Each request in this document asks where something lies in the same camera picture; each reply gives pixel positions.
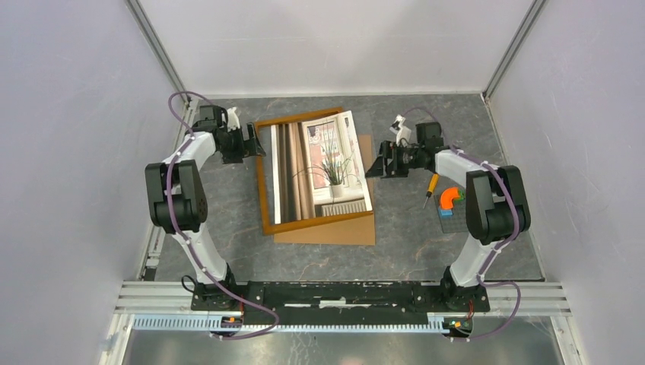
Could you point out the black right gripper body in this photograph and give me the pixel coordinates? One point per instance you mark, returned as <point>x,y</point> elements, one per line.
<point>404,158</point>

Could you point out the grey studded baseplate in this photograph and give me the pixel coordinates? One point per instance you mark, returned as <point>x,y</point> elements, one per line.
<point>455,224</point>

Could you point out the blue toy brick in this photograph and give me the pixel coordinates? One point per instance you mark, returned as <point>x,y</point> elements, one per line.
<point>445,213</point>

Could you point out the orange handled screwdriver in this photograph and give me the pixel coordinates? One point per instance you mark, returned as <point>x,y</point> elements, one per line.
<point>430,188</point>

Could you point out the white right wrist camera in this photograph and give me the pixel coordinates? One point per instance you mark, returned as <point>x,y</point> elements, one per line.
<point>402,132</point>

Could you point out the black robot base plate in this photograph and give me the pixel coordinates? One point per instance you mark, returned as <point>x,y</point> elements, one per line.
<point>341,302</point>

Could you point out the printed plant window photo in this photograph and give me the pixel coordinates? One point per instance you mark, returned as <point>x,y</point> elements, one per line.
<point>322,166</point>

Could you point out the brown cardboard backing board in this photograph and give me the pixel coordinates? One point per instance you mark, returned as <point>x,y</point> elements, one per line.
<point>342,229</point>

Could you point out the aluminium rail frame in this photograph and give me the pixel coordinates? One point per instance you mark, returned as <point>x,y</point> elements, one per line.
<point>167,307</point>

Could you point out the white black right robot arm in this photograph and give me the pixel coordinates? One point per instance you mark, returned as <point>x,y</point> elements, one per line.
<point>496,207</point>

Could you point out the green toy brick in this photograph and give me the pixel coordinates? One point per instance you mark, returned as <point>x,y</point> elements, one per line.
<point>461,196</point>

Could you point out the orange curved brick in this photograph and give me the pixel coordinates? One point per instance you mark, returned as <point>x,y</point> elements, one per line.
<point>448,198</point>

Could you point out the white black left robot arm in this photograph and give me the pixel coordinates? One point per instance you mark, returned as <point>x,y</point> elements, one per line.
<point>177,200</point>

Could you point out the wooden picture frame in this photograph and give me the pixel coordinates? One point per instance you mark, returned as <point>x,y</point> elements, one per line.
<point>264,176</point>

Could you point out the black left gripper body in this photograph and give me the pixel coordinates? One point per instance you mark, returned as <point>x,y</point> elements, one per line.
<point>233,147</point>

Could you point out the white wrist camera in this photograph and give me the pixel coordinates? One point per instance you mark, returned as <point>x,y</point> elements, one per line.
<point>233,121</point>
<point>402,132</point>

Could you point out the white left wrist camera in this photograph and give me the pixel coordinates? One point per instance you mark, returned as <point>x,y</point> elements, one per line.
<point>233,121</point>

